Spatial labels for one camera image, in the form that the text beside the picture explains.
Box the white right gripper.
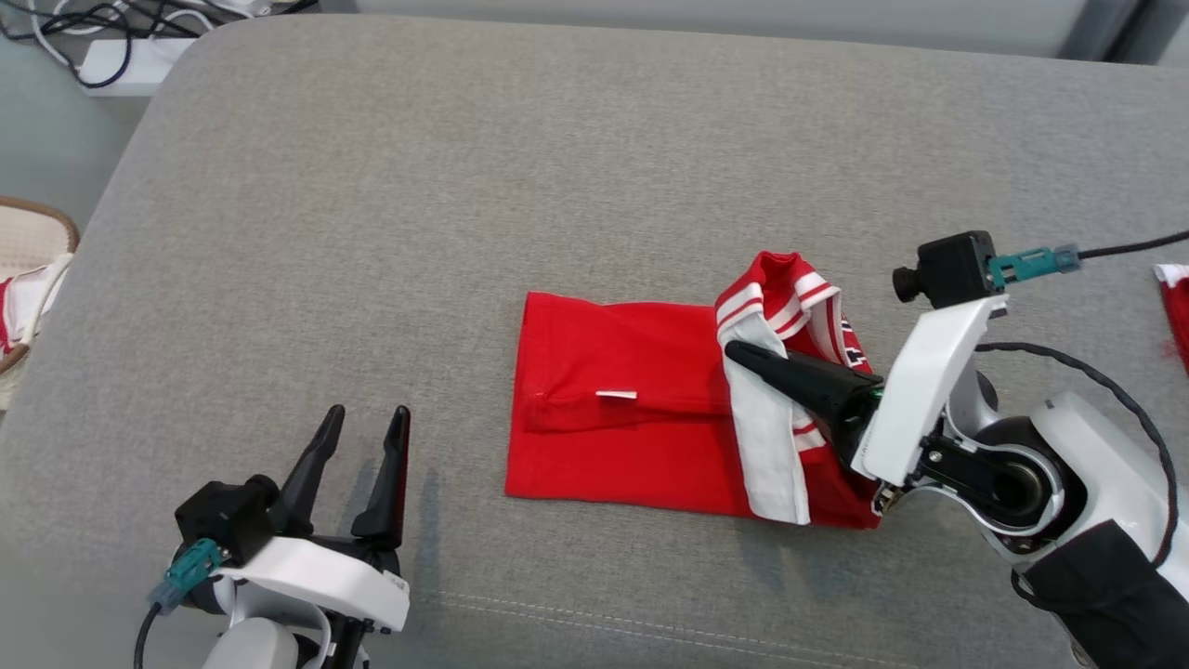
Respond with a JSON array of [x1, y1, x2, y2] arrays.
[[724, 295, 1010, 489]]

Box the teal camera connector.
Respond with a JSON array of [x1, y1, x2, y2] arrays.
[[986, 243, 1084, 290], [149, 539, 225, 615]]

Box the grey partition post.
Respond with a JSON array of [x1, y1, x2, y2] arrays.
[[1059, 0, 1145, 62], [1152, 0, 1189, 68]]

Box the teal right camera connector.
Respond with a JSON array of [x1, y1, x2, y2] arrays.
[[986, 243, 1084, 290]]

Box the red jersey white striped sleeves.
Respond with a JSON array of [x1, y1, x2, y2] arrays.
[[503, 250, 884, 531]]

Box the red shorts white trim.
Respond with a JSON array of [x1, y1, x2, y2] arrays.
[[1153, 263, 1189, 378]]

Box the white floor cable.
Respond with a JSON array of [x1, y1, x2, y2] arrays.
[[26, 0, 124, 73]]

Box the grey fabric sofa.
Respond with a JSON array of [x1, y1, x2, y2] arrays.
[[0, 13, 1189, 669]]

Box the black right camera cable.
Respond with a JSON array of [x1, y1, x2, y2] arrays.
[[1078, 230, 1189, 262]]

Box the black left camera cable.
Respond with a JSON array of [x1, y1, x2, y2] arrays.
[[133, 602, 165, 669]]

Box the cream perforated laundry basket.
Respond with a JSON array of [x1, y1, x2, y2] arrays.
[[0, 195, 81, 412]]

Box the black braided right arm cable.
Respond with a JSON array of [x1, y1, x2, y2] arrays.
[[975, 341, 1180, 570]]

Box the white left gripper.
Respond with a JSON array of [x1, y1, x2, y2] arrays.
[[214, 404, 412, 669]]

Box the teal left camera connector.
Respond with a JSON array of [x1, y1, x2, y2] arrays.
[[149, 539, 225, 615]]

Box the black camera cable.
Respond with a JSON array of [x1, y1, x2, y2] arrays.
[[133, 602, 165, 669], [1078, 230, 1189, 262]]

